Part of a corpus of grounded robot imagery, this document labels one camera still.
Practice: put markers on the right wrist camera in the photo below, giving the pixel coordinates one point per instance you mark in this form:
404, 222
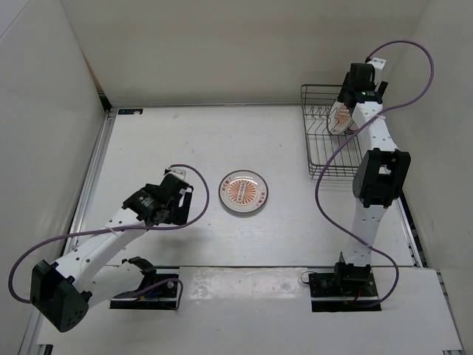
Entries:
377, 63

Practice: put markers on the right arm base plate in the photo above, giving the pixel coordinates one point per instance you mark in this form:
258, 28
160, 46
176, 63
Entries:
346, 288

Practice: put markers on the green red ring plate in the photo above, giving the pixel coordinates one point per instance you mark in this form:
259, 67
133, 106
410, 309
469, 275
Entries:
351, 128

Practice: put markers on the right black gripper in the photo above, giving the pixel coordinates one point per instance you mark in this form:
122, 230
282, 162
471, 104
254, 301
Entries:
344, 89

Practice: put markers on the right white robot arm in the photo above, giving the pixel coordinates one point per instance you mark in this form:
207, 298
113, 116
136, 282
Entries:
381, 174

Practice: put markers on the orange sunburst plate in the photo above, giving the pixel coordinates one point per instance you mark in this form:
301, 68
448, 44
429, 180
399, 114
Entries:
338, 118
243, 193

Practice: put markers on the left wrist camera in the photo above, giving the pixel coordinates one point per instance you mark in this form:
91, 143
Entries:
178, 172

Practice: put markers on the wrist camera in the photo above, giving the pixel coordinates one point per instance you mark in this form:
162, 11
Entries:
178, 172
377, 63

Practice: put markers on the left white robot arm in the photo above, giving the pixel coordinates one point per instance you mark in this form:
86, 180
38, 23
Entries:
63, 291

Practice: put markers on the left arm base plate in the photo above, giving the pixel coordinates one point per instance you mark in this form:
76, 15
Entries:
166, 295

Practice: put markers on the black wire dish rack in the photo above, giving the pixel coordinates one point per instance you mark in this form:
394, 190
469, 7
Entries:
316, 101

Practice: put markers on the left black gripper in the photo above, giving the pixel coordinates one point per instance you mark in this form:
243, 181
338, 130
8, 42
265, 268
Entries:
179, 214

